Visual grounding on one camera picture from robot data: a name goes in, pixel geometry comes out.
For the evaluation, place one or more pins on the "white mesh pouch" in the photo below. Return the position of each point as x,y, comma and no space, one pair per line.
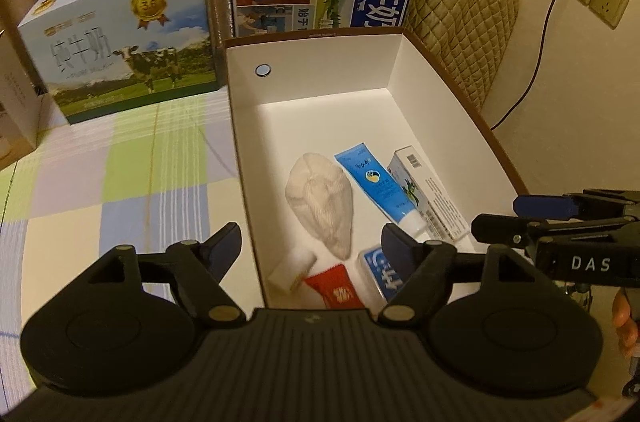
320,197

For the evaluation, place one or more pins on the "brown cardboard box white inside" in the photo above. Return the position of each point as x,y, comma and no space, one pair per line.
310,122

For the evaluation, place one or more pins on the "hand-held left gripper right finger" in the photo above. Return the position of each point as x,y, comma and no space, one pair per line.
397,245

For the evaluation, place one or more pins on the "person's right hand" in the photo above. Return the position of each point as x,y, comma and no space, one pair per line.
625,317

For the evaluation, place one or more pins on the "green cow milk carton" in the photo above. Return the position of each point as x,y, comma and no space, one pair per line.
125,52

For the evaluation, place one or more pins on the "checked tablecloth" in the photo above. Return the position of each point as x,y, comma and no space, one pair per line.
125,182

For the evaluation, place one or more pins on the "pale box with barcode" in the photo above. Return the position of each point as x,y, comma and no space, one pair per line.
425,197

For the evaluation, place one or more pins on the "red snack packet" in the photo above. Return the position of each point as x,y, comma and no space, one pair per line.
335,289

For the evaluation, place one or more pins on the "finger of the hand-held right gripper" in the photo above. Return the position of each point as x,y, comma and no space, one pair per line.
500,229
542,206

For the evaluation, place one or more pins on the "quilted beige chair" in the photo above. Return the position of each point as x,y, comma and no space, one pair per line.
465,17

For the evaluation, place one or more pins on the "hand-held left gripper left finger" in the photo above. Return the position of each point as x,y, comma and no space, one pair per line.
225,248

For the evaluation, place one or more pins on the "clear plastic box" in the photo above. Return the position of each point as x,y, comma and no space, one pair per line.
382,273

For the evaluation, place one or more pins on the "blue cream tube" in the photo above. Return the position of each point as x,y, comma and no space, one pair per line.
375,182

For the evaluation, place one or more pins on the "white humidifier box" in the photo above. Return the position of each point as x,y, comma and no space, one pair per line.
12,102

